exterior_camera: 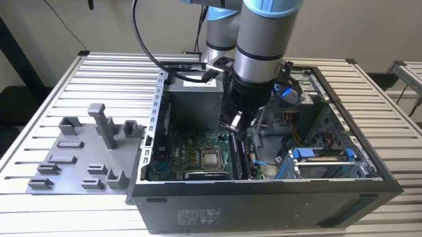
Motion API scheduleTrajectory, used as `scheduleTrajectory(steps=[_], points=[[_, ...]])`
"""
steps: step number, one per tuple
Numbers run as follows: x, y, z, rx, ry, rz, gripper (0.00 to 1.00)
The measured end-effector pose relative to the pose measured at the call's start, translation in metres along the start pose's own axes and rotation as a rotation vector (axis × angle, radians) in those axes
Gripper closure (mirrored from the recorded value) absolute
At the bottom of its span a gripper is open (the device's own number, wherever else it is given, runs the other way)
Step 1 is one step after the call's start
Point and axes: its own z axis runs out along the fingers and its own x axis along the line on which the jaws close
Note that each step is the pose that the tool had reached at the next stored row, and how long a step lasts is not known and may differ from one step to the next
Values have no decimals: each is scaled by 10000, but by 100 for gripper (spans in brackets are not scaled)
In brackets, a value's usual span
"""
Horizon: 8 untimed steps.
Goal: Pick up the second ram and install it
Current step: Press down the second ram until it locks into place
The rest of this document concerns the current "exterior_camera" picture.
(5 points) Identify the grey metal drive cage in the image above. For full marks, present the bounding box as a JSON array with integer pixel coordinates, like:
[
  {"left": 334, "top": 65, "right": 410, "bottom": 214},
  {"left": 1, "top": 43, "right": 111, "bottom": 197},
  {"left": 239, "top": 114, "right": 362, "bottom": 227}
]
[{"left": 254, "top": 66, "right": 327, "bottom": 135}]

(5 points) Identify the grey power supply unit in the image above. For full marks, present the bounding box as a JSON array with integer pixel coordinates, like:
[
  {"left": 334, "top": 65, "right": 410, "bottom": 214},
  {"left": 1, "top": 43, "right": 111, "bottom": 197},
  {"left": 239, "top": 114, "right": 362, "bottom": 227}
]
[{"left": 166, "top": 72, "right": 231, "bottom": 132}]

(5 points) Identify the CPU socket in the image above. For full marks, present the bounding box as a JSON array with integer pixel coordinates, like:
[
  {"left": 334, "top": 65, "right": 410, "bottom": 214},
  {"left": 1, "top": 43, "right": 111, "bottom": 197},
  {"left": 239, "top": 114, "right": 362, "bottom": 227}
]
[{"left": 196, "top": 146, "right": 226, "bottom": 171}]

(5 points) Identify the green motherboard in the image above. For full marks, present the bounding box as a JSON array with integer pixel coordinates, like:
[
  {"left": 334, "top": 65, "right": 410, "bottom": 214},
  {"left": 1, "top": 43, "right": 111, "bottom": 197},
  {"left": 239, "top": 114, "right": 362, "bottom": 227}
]
[{"left": 144, "top": 130, "right": 265, "bottom": 181}]

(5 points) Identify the hard disk in blue carrier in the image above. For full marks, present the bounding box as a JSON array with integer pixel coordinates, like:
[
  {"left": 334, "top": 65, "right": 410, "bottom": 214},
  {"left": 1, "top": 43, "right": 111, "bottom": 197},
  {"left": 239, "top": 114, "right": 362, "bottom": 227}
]
[{"left": 286, "top": 147, "right": 359, "bottom": 180}]

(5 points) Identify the silver CPU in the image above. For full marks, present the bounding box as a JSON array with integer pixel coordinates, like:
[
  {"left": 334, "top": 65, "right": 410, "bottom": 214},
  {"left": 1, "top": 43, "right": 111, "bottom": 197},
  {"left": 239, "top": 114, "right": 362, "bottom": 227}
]
[{"left": 202, "top": 153, "right": 222, "bottom": 170}]

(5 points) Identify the black case fan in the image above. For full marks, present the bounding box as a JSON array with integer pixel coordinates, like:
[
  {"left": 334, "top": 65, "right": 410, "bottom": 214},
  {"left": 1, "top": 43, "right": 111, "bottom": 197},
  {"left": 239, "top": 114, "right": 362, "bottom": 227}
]
[{"left": 155, "top": 102, "right": 172, "bottom": 161}]

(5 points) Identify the black graphics card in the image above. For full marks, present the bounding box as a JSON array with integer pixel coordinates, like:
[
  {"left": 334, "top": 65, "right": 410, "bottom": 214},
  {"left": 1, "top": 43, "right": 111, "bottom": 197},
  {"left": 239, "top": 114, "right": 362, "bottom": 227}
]
[{"left": 183, "top": 170, "right": 233, "bottom": 181}]

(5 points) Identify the black object beside table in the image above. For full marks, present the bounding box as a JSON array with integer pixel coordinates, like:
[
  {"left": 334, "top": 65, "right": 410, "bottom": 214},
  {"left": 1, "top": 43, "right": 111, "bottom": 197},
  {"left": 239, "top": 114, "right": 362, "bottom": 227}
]
[{"left": 365, "top": 72, "right": 399, "bottom": 89}]

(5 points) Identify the black open PC case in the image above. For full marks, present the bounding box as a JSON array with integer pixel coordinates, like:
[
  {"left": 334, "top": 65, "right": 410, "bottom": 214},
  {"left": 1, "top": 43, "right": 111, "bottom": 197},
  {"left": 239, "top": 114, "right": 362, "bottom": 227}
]
[{"left": 126, "top": 60, "right": 405, "bottom": 235}]

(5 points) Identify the aluminium side table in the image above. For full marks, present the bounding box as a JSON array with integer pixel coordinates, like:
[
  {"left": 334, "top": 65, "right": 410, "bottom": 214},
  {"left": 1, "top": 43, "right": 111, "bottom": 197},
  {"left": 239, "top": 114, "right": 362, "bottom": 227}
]
[{"left": 385, "top": 60, "right": 422, "bottom": 99}]

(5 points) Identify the grey plastic parts rack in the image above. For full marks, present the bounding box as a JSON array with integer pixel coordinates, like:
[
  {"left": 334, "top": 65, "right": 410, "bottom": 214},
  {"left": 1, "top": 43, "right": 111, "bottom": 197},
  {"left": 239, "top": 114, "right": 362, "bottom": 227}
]
[{"left": 26, "top": 103, "right": 147, "bottom": 197}]

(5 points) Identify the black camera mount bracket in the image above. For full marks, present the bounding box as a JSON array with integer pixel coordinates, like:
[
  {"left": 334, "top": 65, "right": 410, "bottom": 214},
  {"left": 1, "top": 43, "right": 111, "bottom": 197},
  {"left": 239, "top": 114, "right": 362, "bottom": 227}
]
[
  {"left": 281, "top": 60, "right": 297, "bottom": 88},
  {"left": 207, "top": 56, "right": 237, "bottom": 74}
]

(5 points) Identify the black camera cable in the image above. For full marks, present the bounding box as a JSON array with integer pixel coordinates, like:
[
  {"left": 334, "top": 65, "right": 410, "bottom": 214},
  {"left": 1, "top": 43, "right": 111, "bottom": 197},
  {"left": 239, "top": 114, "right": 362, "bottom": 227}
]
[{"left": 131, "top": 0, "right": 219, "bottom": 84}]

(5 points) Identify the orange red wire bundle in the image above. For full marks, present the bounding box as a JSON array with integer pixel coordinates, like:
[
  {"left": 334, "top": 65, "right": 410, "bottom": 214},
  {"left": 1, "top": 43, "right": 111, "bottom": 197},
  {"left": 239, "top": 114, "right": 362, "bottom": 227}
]
[{"left": 283, "top": 111, "right": 305, "bottom": 148}]

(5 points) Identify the blue SATA connector cable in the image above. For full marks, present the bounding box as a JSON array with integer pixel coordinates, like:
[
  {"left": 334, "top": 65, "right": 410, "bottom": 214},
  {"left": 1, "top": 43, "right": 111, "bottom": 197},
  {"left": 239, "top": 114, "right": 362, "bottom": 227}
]
[{"left": 251, "top": 159, "right": 287, "bottom": 167}]

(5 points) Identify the black slanted post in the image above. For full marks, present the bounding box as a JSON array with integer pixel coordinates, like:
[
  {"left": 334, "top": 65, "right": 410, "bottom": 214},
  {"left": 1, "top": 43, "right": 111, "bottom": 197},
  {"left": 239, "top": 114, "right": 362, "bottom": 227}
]
[{"left": 0, "top": 15, "right": 47, "bottom": 87}]

